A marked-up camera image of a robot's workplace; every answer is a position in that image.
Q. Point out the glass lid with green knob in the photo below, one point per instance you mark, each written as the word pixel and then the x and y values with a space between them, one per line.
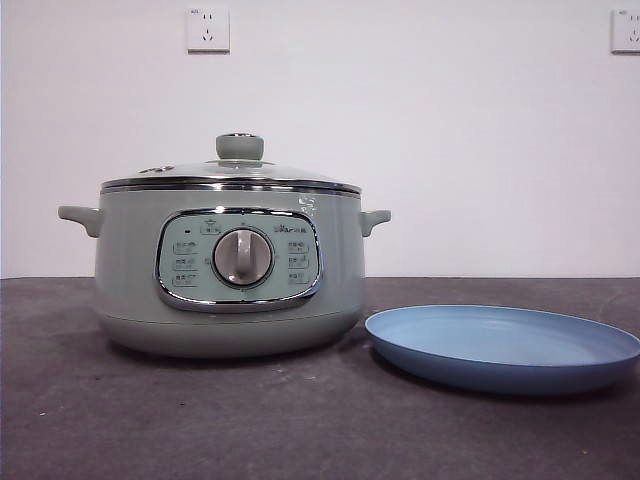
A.
pixel 239 148

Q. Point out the white wall socket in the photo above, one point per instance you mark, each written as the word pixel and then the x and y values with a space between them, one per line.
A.
pixel 627 31
pixel 208 30

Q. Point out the pale green electric steamer pot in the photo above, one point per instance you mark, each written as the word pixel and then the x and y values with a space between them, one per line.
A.
pixel 130 260

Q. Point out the blue round plate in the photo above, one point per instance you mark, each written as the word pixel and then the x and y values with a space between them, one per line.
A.
pixel 500 345

